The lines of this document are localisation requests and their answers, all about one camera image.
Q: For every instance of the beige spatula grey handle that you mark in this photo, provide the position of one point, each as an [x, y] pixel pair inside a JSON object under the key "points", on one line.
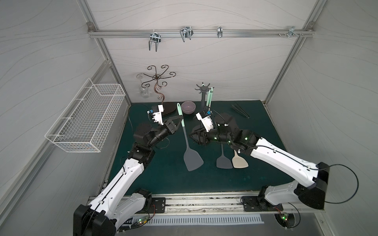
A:
{"points": [[239, 162]]}

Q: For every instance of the black tongs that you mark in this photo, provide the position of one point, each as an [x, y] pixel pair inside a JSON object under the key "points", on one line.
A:
{"points": [[236, 107]]}

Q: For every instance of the glass on mug tree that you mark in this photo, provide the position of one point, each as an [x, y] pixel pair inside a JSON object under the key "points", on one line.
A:
{"points": [[144, 88]]}

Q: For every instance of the grey utensil rack stand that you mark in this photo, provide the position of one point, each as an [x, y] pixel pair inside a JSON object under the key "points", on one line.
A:
{"points": [[203, 89]]}

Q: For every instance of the aluminium rail with hooks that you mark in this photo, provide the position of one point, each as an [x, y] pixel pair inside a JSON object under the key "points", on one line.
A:
{"points": [[154, 37]]}

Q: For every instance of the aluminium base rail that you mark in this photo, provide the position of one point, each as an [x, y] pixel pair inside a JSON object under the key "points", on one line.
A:
{"points": [[213, 203]]}

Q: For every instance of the lilac ceramic bowl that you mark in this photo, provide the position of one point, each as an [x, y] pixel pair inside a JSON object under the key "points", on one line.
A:
{"points": [[188, 107]]}

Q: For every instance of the white wire basket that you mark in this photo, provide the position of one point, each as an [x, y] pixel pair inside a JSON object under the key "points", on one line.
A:
{"points": [[85, 123]]}

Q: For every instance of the grey spatula mint handle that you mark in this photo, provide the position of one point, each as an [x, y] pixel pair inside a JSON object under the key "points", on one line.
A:
{"points": [[223, 162]]}

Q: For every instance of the grey utensil mint handle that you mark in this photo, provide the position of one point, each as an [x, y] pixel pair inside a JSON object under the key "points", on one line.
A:
{"points": [[209, 97]]}

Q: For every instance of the grey slotted turner mint handle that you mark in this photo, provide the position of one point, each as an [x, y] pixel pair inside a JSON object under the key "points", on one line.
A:
{"points": [[192, 158]]}

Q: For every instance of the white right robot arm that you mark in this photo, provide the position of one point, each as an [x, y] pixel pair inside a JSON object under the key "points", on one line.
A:
{"points": [[310, 180]]}

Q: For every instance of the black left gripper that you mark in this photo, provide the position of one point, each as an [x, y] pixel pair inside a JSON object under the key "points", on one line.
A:
{"points": [[170, 127]]}

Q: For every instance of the copper spiral mug tree stand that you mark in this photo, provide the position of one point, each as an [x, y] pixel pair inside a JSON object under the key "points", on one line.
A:
{"points": [[159, 80]]}

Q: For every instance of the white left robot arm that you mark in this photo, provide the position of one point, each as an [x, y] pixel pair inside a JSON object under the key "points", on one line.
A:
{"points": [[87, 222]]}

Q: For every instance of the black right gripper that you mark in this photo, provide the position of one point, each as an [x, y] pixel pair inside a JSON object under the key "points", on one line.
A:
{"points": [[202, 137]]}

